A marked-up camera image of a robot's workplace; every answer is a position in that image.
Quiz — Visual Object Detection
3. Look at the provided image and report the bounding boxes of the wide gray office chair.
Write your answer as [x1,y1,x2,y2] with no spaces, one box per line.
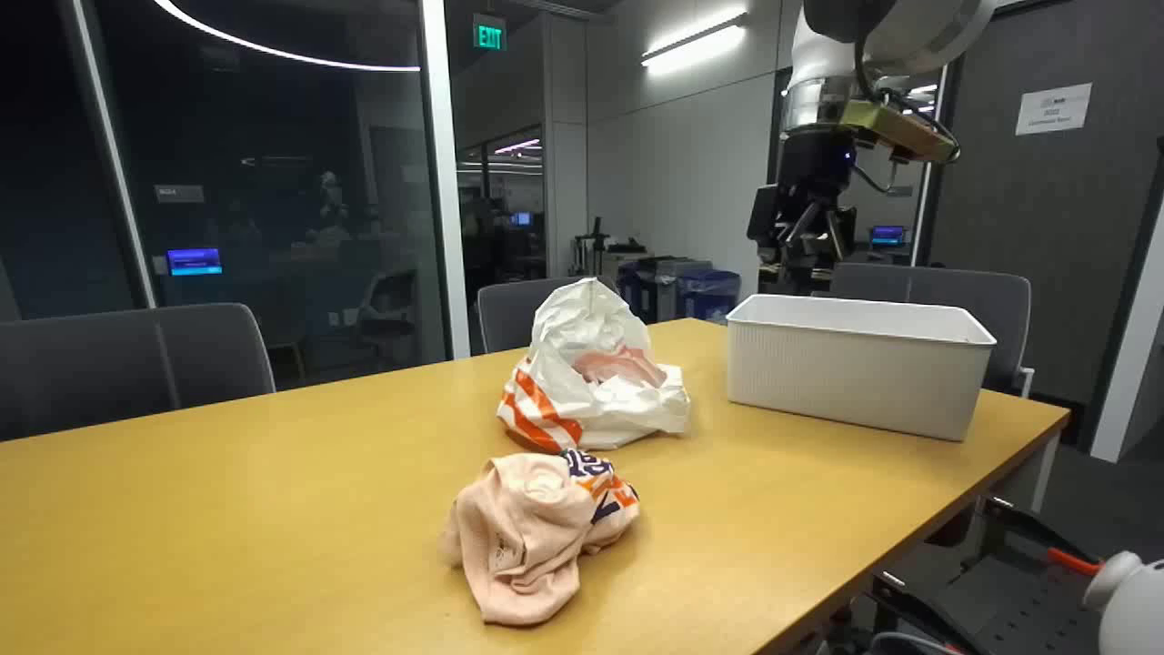
[0,307,183,442]

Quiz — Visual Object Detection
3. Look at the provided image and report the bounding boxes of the white glass partition post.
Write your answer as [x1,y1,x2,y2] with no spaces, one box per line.
[417,0,478,362]

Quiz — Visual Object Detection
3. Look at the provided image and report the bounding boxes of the white paper wall sign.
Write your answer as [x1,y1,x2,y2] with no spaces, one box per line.
[1012,80,1094,142]

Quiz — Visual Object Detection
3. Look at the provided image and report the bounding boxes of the tan wrist camera box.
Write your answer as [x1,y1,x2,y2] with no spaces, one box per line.
[837,93,966,168]

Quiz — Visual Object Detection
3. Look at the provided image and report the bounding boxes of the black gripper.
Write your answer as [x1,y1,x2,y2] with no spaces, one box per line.
[742,125,862,293]

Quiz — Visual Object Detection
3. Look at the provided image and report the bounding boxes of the white plastic bottle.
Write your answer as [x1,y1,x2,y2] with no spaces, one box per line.
[1081,544,1164,655]

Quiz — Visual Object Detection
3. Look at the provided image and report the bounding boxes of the dark storage bin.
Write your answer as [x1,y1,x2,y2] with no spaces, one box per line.
[615,252,712,324]

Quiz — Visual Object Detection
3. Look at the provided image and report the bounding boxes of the peach cloth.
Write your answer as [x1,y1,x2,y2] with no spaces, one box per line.
[441,450,610,628]

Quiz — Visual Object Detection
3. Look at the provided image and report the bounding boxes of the blue storage bin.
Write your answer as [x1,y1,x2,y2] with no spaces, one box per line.
[675,264,745,324]

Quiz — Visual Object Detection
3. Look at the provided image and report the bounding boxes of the black metal stand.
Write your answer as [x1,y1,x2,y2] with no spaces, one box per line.
[833,491,1104,655]

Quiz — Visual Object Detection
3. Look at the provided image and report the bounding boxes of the linear ceiling light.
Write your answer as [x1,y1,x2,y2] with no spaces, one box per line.
[637,2,752,80]

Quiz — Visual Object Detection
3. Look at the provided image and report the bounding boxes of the green exit sign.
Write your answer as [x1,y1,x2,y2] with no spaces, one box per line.
[470,11,511,53]

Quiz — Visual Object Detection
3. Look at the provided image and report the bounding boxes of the printed orange blue plastic bag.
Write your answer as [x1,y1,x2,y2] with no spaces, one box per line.
[556,449,643,552]

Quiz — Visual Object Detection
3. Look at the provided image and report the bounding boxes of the ring shaped ceiling light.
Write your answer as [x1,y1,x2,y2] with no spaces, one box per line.
[150,0,427,80]

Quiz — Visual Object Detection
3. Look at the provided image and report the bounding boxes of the small blue monitor screen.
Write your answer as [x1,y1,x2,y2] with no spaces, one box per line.
[865,222,913,254]

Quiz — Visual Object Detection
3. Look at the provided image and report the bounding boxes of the pink cloth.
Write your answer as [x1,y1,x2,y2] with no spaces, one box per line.
[570,345,668,393]

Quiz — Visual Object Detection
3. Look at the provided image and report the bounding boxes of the orange handled tool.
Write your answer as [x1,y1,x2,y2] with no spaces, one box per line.
[1046,542,1104,581]

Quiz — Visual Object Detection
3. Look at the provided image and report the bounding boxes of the blue lit monitor screen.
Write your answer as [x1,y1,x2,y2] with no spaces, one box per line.
[164,245,230,279]

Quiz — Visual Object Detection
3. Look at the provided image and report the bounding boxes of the white rectangular plastic basket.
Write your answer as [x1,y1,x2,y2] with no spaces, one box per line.
[725,292,999,442]

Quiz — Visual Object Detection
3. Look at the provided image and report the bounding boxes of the white plastic bag orange stripes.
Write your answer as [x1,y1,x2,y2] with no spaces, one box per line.
[496,274,695,459]

